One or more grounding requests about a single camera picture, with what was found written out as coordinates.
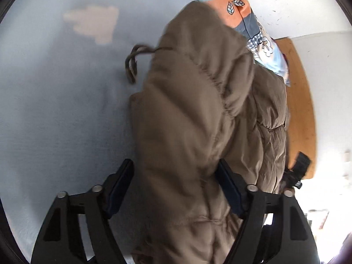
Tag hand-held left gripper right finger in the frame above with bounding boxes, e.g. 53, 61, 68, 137
216, 158, 319, 264

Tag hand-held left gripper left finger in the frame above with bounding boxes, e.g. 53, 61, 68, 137
31, 158, 135, 264

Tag brown down jacket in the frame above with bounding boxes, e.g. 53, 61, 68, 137
125, 1, 289, 264

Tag light blue bed blanket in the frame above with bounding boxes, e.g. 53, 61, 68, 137
0, 0, 193, 264

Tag patchwork quilt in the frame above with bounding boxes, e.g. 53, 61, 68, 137
181, 0, 292, 87

